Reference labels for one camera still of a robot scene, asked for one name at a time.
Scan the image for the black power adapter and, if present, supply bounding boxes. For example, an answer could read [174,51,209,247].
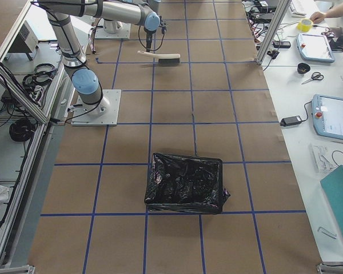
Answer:
[280,115,302,127]

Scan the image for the person hand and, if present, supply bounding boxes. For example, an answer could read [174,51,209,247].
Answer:
[309,11,326,25]

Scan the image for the teach pendant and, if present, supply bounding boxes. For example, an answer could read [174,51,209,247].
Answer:
[311,94,343,141]
[296,33,335,63]

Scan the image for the black tape roll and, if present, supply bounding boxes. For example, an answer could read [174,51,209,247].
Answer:
[297,63,311,75]

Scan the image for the far teach pendant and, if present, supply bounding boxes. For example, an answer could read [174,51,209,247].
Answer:
[296,33,335,63]

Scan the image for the aluminium frame post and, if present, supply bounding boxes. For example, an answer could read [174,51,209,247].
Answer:
[256,0,290,65]

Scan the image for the yellow tape roll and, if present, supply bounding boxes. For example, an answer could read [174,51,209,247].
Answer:
[297,19,314,33]

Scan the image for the near teach pendant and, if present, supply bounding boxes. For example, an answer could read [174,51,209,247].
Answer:
[311,94,343,141]

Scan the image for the teal folder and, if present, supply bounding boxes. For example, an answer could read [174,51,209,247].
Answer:
[320,165,343,237]

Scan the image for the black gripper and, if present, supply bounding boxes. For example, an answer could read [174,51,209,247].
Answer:
[158,15,167,34]

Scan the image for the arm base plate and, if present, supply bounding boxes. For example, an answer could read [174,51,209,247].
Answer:
[71,89,121,126]
[95,19,131,40]

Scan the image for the black scissors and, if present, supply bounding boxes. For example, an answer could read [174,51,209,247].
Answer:
[302,71,324,84]

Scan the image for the beige hand brush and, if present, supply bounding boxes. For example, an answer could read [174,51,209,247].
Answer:
[137,51,181,66]

